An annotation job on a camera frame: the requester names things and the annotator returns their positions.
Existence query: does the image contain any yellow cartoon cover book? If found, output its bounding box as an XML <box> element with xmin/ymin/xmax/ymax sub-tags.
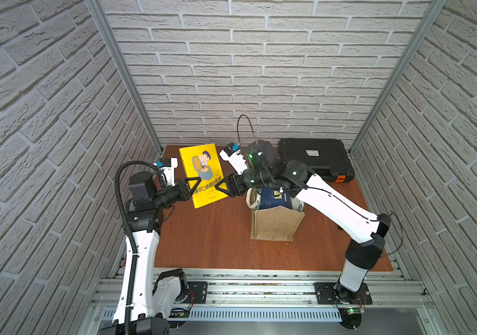
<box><xmin>179</xmin><ymin>144</ymin><xmax>227</xmax><ymax>209</ymax></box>

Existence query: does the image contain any blue book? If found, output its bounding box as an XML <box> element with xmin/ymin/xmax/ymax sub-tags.
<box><xmin>258</xmin><ymin>188</ymin><xmax>292</xmax><ymax>209</ymax></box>

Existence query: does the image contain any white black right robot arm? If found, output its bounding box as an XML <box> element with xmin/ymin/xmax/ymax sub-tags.
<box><xmin>215</xmin><ymin>140</ymin><xmax>392</xmax><ymax>293</ymax></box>

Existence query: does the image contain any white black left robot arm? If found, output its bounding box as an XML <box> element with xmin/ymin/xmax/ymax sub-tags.
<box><xmin>99</xmin><ymin>171</ymin><xmax>202</xmax><ymax>334</ymax></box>

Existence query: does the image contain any black plastic tool case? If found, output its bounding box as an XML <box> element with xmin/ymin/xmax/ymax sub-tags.
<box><xmin>278</xmin><ymin>138</ymin><xmax>355</xmax><ymax>183</ymax></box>

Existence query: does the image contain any black corrugated cable conduit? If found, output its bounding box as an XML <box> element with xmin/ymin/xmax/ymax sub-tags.
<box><xmin>113</xmin><ymin>161</ymin><xmax>166</xmax><ymax>335</ymax></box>

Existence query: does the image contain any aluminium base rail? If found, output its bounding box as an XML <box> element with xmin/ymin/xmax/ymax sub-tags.
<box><xmin>91</xmin><ymin>267</ymin><xmax>432</xmax><ymax>323</ymax></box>

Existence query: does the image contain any aluminium frame post left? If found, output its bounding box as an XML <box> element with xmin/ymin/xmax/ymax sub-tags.
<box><xmin>86</xmin><ymin>0</ymin><xmax>164</xmax><ymax>155</ymax></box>

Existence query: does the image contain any aluminium frame post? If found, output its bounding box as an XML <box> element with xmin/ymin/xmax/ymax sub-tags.
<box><xmin>348</xmin><ymin>0</ymin><xmax>447</xmax><ymax>156</ymax></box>
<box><xmin>86</xmin><ymin>0</ymin><xmax>164</xmax><ymax>155</ymax></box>

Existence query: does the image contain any aluminium frame post right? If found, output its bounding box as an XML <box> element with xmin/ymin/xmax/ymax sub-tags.
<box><xmin>348</xmin><ymin>0</ymin><xmax>447</xmax><ymax>156</ymax></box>

